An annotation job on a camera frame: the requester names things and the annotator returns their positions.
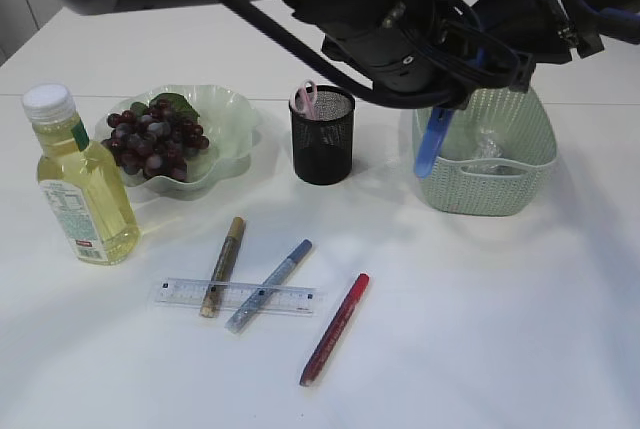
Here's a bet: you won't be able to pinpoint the green wavy plastic plate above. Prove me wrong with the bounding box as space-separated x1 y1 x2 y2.
112 84 260 198

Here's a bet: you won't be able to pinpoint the clear plastic sheet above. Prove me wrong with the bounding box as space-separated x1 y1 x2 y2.
467 128 503 174

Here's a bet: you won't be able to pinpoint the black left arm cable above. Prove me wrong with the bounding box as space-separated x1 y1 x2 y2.
144 0 471 110

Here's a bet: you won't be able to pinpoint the small pink purple scissors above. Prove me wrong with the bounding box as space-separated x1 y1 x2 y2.
289 79 318 120

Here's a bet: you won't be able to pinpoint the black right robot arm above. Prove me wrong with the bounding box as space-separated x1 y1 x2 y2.
473 0 639 65

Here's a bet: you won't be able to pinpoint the blue handled scissors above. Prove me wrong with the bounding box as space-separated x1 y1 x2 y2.
414 92 470 179

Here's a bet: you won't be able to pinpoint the black mesh pen holder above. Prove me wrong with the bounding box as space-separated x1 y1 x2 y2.
289 85 355 186

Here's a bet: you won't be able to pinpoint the purple artificial grape bunch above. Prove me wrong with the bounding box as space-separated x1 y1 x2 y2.
101 92 211 182

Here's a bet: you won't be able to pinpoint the green woven plastic basket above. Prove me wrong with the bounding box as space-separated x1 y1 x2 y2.
418 88 557 217

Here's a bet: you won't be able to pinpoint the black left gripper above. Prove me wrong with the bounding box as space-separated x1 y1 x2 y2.
369 0 536 110

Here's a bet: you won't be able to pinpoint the clear plastic ruler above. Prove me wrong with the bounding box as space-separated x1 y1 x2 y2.
150 278 324 315

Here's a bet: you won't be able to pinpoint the gold marker pen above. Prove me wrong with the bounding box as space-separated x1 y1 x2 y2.
199 217 245 318

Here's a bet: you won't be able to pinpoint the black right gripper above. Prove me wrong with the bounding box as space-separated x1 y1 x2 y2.
472 0 604 65

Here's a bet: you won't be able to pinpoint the red marker pen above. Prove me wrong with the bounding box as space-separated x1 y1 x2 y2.
299 273 370 387

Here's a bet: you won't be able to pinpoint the yellow tea drink bottle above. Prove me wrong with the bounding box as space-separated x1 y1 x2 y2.
22 84 141 265

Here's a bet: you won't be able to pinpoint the silver blue marker pen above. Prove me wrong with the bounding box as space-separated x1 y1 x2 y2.
225 239 312 334

